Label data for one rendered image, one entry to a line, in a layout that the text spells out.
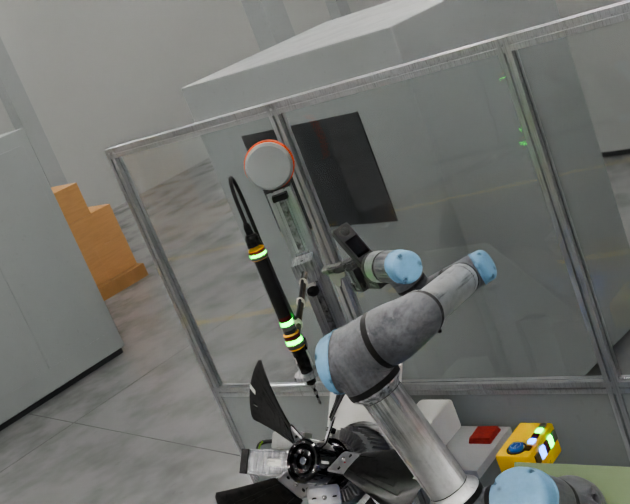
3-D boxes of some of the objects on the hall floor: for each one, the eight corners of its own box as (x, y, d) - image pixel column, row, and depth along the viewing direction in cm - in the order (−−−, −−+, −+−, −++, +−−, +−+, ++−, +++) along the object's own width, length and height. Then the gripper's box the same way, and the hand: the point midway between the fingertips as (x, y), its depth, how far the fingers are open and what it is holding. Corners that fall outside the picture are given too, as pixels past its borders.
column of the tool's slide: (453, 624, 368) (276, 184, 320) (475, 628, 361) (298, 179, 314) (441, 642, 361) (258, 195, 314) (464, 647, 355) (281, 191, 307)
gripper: (362, 301, 230) (325, 298, 249) (410, 269, 235) (370, 269, 254) (345, 269, 228) (309, 269, 247) (394, 238, 233) (355, 240, 253)
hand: (337, 259), depth 249 cm, fingers open, 8 cm apart
